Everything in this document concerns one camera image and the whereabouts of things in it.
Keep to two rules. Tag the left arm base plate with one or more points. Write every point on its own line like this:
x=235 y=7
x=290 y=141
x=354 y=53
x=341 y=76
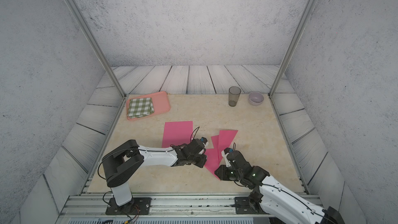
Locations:
x=137 y=206

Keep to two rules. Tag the pink plastic tray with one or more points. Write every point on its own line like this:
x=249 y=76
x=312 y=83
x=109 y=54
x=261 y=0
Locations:
x=160 y=102

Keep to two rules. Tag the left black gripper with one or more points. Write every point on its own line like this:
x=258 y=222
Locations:
x=204 y=159

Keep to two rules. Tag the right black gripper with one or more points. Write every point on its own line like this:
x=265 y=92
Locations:
x=222 y=174

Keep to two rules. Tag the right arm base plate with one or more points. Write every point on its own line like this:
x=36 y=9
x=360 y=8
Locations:
x=242 y=206

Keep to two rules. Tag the grey translucent cup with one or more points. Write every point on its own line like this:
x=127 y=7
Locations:
x=234 y=94

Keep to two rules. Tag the lilac bowl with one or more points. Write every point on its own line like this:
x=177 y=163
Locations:
x=255 y=98

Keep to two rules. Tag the right aluminium frame post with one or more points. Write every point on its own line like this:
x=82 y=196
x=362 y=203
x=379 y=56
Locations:
x=308 y=9

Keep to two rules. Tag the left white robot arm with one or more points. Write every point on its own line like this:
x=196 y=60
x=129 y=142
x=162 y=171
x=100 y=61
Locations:
x=120 y=164

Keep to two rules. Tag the pink square paper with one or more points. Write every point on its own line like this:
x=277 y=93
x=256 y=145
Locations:
x=223 y=140

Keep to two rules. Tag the green checkered cloth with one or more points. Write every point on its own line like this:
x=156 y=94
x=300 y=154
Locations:
x=138 y=108

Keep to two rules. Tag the front aluminium rail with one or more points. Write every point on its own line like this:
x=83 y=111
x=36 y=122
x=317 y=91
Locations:
x=166 y=208

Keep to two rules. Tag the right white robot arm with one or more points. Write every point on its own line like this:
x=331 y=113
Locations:
x=270 y=196

